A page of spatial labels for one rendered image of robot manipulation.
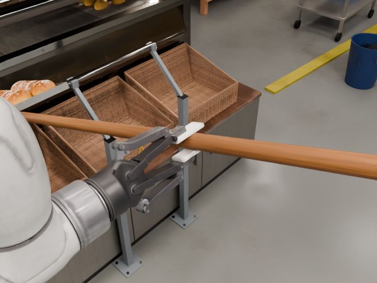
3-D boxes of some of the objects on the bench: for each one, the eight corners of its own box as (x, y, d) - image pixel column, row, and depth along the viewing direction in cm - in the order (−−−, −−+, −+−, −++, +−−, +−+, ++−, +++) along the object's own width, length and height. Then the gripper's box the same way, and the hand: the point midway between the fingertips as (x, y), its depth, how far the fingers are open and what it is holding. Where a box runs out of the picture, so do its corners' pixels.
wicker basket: (125, 109, 269) (121, 71, 251) (185, 76, 301) (184, 41, 283) (179, 141, 243) (179, 101, 226) (238, 101, 275) (241, 64, 258)
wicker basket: (-61, 211, 201) (-84, 169, 184) (41, 155, 233) (29, 115, 216) (-13, 270, 176) (-35, 228, 158) (94, 198, 208) (86, 156, 190)
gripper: (63, 153, 62) (175, 92, 75) (101, 238, 68) (198, 167, 81) (87, 160, 56) (204, 92, 70) (126, 251, 62) (226, 173, 76)
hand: (188, 141), depth 74 cm, fingers closed on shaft, 3 cm apart
